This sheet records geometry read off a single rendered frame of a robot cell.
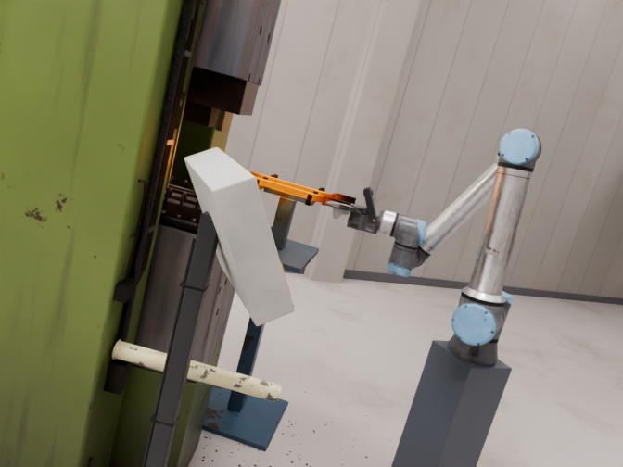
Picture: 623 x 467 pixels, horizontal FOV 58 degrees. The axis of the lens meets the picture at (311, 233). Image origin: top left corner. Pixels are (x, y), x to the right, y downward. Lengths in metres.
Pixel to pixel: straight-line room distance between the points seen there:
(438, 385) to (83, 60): 1.65
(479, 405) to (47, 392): 1.49
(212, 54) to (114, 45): 0.31
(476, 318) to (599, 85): 4.80
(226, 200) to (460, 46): 4.33
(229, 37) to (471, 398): 1.51
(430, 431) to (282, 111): 2.75
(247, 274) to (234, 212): 0.12
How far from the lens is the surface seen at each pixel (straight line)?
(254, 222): 1.00
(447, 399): 2.23
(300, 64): 4.35
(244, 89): 1.60
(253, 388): 1.48
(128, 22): 1.35
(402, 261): 2.06
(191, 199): 1.71
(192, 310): 1.20
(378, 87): 4.52
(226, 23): 1.57
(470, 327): 1.98
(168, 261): 1.67
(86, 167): 1.39
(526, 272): 6.48
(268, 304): 1.06
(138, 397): 1.85
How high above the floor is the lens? 1.33
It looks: 12 degrees down
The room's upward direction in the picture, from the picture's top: 15 degrees clockwise
